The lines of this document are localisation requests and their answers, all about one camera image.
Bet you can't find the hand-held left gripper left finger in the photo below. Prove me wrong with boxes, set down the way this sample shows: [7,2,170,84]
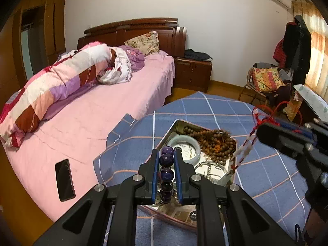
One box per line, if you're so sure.
[33,149,159,246]

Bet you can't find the dark folded clothes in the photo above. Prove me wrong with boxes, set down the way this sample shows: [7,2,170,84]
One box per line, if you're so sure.
[184,49,213,62]

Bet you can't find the brown wooden bead necklace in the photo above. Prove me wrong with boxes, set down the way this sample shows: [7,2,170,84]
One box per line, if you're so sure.
[182,126,237,166]

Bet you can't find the wooden nightstand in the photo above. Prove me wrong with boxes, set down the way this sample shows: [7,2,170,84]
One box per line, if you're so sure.
[174,56,213,93]

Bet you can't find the red and white bead bracelet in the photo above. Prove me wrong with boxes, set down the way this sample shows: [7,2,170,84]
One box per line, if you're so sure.
[231,101,286,171]

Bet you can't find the metal frame chair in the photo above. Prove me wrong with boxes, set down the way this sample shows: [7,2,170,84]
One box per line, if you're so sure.
[238,63,293,108]

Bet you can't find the purple bead bracelet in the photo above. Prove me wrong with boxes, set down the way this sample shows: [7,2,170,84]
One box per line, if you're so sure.
[159,146,177,205]

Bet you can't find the black smartphone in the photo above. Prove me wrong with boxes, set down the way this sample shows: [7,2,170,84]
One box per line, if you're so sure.
[55,159,76,202]

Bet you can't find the patterned yellow cushion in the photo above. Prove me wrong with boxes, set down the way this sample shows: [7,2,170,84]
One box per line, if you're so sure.
[251,67,285,93]

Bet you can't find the floral pillow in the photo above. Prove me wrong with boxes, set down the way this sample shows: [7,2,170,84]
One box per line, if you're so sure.
[124,30,160,56]

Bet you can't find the wooden headboard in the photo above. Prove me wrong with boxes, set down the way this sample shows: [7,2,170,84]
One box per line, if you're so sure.
[77,18,187,58]

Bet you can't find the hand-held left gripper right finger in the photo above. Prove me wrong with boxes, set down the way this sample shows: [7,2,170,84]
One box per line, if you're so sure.
[174,150,295,246]

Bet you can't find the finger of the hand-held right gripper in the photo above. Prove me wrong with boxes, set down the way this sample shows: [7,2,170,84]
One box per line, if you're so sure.
[256,122,328,203]
[279,119,328,155]

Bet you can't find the red hanging garment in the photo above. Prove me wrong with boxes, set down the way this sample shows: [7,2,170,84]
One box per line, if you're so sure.
[273,22,289,68]

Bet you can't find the silver bangle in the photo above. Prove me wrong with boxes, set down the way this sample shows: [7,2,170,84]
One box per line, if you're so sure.
[194,161,228,185]

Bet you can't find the dark wooden desk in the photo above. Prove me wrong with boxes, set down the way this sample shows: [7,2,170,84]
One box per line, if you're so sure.
[298,100,328,129]

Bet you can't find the purple blanket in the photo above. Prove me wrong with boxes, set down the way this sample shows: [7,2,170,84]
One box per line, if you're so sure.
[119,45,146,71]

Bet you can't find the pale jade bangle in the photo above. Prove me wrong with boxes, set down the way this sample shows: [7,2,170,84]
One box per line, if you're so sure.
[168,134,202,162]

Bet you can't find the blue plaid tablecloth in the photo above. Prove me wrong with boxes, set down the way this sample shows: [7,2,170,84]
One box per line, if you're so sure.
[93,91,318,246]

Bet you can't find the white patterned cloth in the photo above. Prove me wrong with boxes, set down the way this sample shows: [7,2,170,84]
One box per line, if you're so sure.
[293,84,328,122]

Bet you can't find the dark clothes on chair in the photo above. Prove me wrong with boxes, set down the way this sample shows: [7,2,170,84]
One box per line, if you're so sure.
[265,83,293,107]

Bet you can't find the pink patchwork quilt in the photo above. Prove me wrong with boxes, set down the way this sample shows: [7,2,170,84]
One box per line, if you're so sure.
[0,42,117,148]

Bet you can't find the yellow bag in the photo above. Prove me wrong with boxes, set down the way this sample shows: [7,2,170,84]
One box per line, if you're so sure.
[285,99,303,121]

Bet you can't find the bed with pink sheet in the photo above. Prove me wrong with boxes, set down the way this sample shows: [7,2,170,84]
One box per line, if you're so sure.
[0,51,176,222]

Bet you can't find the wooden wardrobe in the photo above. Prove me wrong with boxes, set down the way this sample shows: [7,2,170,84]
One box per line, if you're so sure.
[0,0,68,93]

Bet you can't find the metal link bracelet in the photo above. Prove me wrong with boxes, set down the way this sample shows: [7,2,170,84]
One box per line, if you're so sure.
[205,164,214,183]

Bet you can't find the metal tin box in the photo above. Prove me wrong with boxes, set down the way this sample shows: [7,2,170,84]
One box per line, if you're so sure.
[137,118,237,232]

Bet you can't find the orange striped curtain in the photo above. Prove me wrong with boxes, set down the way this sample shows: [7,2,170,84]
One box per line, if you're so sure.
[292,0,328,105]

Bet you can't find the white floral cloth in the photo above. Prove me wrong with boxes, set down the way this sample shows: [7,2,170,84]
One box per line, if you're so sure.
[99,47,133,84]

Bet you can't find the black hanging coat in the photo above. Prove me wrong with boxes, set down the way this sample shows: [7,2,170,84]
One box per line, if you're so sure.
[283,15,312,82]

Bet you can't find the grey cloth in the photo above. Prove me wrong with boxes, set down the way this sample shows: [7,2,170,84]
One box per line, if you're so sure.
[254,62,278,69]

